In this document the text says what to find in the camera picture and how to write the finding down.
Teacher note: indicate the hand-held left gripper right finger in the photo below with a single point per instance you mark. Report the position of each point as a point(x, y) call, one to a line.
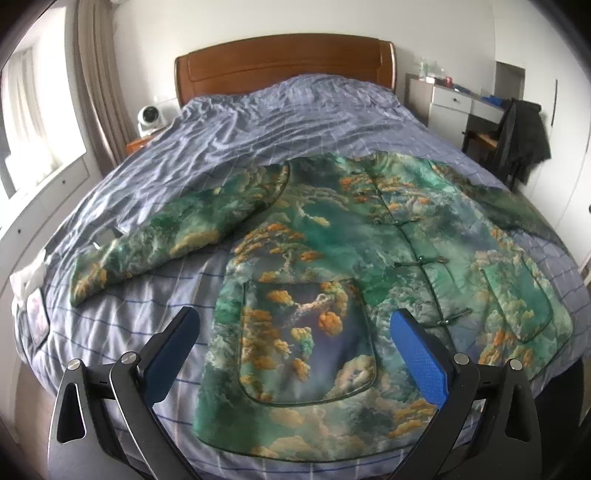
point(422, 364)

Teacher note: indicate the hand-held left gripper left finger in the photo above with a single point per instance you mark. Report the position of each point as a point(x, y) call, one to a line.
point(170, 356)

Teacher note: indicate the green cloud print jacket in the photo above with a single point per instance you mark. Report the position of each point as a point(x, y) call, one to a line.
point(323, 258)

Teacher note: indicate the white crumpled cloth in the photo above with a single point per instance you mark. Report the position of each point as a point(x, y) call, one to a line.
point(30, 274)

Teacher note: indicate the wooden nightstand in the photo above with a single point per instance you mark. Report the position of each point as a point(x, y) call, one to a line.
point(136, 144)

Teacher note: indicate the dark wooden chair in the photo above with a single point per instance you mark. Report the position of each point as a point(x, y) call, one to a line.
point(480, 141)

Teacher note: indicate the blue checked bed duvet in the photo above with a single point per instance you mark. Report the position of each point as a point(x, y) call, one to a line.
point(258, 124)

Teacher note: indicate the white desk with drawers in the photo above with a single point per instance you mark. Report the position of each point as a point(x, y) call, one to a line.
point(450, 104)

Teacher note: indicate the blue items on desk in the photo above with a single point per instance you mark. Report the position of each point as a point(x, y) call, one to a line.
point(491, 99)

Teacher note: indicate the beige curtain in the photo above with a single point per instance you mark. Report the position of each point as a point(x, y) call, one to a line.
point(99, 83)

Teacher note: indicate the window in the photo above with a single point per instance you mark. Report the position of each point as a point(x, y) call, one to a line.
point(37, 106)

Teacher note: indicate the clear plastic bottle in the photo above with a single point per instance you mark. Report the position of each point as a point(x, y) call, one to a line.
point(423, 68)

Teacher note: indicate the wooden headboard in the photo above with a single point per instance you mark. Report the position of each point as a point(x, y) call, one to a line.
point(277, 64)

